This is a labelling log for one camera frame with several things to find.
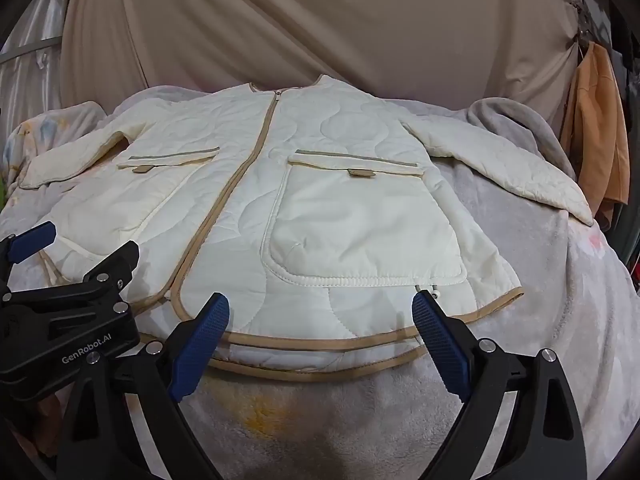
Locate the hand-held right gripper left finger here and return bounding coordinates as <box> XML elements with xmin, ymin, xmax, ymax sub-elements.
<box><xmin>55</xmin><ymin>292</ymin><xmax>231</xmax><ymax>480</ymax></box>

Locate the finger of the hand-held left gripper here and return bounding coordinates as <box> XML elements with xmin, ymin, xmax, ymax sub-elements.
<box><xmin>0</xmin><ymin>240</ymin><xmax>141</xmax><ymax>328</ymax></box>
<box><xmin>0</xmin><ymin>221</ymin><xmax>57</xmax><ymax>293</ymax></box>

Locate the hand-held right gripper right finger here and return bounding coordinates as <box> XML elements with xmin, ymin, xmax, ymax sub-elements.
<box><xmin>411</xmin><ymin>291</ymin><xmax>588</xmax><ymax>480</ymax></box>

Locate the grey floral fleece blanket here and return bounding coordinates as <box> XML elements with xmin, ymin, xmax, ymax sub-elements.
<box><xmin>0</xmin><ymin>82</ymin><xmax>640</xmax><ymax>480</ymax></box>

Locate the white sheer curtain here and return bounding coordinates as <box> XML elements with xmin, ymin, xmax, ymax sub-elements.
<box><xmin>0</xmin><ymin>0</ymin><xmax>77</xmax><ymax>128</ymax></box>

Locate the orange hanging cloth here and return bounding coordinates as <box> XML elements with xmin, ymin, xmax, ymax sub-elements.
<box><xmin>559</xmin><ymin>41</ymin><xmax>630</xmax><ymax>231</ymax></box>

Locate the beige backdrop cloth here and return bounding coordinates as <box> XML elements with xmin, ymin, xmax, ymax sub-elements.
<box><xmin>59</xmin><ymin>0</ymin><xmax>581</xmax><ymax>131</ymax></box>

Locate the dark metal rack pole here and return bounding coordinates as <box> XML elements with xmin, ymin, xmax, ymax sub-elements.
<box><xmin>602</xmin><ymin>0</ymin><xmax>640</xmax><ymax>266</ymax></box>

